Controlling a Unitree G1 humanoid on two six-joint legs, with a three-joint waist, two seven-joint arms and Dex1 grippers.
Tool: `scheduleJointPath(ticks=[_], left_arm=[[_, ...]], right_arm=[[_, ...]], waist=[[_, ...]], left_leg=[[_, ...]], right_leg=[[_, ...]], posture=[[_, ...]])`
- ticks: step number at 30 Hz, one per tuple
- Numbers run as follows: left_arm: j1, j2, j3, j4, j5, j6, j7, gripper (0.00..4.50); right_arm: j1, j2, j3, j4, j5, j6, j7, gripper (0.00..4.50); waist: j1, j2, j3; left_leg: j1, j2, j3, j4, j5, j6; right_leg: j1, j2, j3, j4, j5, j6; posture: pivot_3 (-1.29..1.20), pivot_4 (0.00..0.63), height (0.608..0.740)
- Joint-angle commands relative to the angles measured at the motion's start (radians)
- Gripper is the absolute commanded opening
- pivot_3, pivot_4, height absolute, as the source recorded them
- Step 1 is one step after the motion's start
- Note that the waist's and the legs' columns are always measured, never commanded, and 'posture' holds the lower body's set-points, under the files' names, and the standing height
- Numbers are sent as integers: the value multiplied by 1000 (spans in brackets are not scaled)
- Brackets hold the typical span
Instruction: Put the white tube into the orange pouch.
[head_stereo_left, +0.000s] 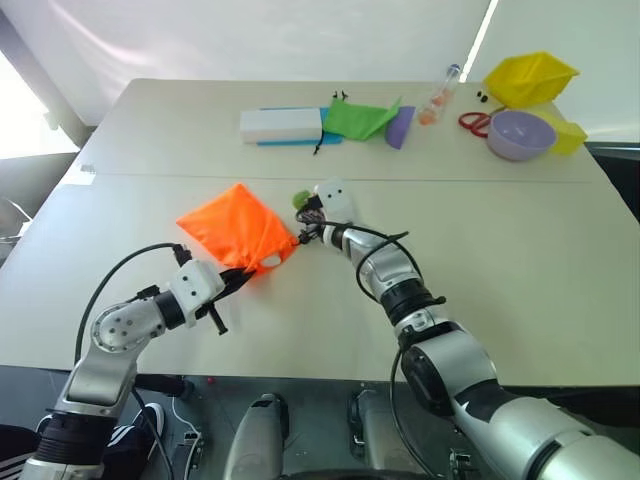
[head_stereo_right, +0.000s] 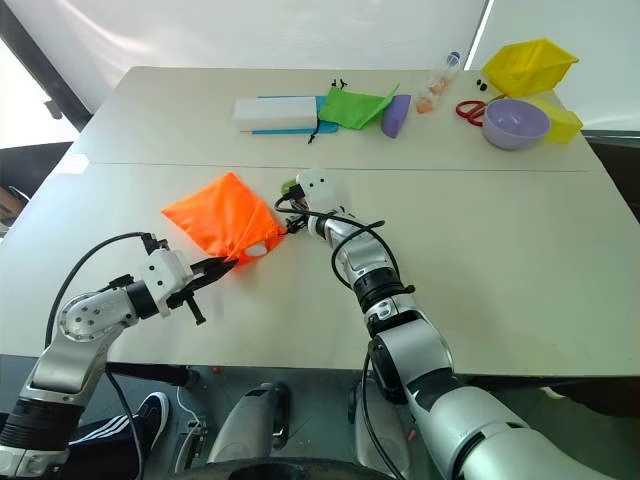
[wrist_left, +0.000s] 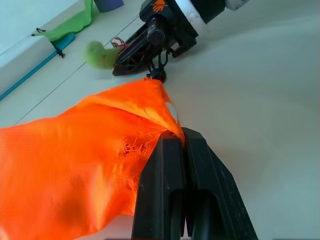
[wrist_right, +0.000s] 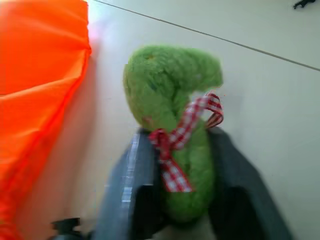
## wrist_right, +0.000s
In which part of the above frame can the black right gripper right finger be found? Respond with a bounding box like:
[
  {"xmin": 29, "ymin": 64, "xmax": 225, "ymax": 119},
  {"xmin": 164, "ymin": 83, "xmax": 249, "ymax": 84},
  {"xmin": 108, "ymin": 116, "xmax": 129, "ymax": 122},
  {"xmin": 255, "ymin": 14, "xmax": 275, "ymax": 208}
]
[{"xmin": 204, "ymin": 126, "xmax": 293, "ymax": 240}]

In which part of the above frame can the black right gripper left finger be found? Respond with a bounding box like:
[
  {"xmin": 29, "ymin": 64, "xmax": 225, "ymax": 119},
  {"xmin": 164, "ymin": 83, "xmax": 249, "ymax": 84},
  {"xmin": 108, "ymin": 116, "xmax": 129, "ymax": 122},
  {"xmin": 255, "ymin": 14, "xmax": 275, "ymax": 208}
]
[{"xmin": 95, "ymin": 127, "xmax": 168, "ymax": 240}]

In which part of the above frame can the green plush toy with ribbon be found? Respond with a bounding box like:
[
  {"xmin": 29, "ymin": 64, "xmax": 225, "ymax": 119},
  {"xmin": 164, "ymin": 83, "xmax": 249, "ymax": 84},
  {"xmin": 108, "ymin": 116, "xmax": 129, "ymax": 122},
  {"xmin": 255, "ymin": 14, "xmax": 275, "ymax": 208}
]
[{"xmin": 122, "ymin": 44, "xmax": 225, "ymax": 224}]

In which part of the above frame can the orange fabric pouch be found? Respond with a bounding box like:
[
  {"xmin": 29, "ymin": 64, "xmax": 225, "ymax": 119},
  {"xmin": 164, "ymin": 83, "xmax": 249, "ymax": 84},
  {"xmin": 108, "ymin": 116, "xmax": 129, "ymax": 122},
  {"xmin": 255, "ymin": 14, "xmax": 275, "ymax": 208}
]
[{"xmin": 0, "ymin": 0, "xmax": 92, "ymax": 240}]

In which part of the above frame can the black round knob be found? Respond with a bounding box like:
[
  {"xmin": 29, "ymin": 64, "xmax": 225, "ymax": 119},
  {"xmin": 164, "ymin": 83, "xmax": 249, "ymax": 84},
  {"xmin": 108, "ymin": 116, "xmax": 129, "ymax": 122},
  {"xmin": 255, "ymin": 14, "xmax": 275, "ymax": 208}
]
[{"xmin": 51, "ymin": 217, "xmax": 87, "ymax": 240}]

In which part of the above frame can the small black object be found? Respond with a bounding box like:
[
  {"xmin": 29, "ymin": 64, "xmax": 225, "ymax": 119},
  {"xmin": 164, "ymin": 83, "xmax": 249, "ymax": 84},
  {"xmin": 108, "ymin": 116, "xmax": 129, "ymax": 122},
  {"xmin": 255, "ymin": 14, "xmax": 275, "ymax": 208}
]
[{"xmin": 293, "ymin": 0, "xmax": 318, "ymax": 10}]

